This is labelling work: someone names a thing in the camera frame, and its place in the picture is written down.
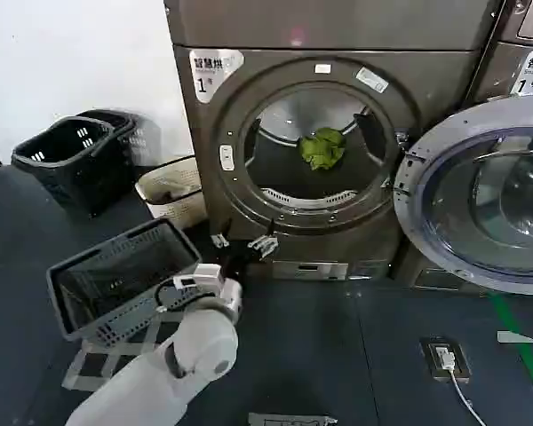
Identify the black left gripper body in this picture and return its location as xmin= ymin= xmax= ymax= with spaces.
xmin=216 ymin=246 xmax=257 ymax=280

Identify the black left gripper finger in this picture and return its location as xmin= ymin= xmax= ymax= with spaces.
xmin=211 ymin=219 xmax=231 ymax=255
xmin=246 ymin=217 xmax=280 ymax=259

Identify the cream plastic laundry basket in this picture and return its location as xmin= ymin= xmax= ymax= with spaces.
xmin=135 ymin=157 xmax=210 ymax=230

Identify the grey plastic laundry basket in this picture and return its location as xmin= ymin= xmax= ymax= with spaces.
xmin=46 ymin=217 xmax=203 ymax=348

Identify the green cloth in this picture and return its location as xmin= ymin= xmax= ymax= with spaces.
xmin=298 ymin=127 xmax=347 ymax=172

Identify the black plastic laundry basket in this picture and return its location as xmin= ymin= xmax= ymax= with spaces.
xmin=11 ymin=115 xmax=132 ymax=218
xmin=76 ymin=108 xmax=159 ymax=168

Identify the grey printed floor sheet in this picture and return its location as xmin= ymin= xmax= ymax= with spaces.
xmin=247 ymin=412 xmax=338 ymax=426

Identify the round glass dryer door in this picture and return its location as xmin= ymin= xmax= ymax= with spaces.
xmin=393 ymin=95 xmax=533 ymax=296

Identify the grey dryer with open drum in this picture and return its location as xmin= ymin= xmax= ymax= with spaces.
xmin=163 ymin=0 xmax=503 ymax=283

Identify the floor power socket box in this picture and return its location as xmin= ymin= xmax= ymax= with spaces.
xmin=419 ymin=336 xmax=472 ymax=381

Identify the grey tape strip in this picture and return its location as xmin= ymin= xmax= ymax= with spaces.
xmin=496 ymin=330 xmax=533 ymax=344

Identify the grey dryer behind door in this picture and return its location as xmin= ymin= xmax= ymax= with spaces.
xmin=399 ymin=0 xmax=533 ymax=295

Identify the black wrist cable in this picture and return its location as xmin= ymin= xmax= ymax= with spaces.
xmin=154 ymin=281 xmax=192 ymax=312

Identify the white plug and cable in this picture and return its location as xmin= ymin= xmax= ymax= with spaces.
xmin=434 ymin=345 xmax=488 ymax=426

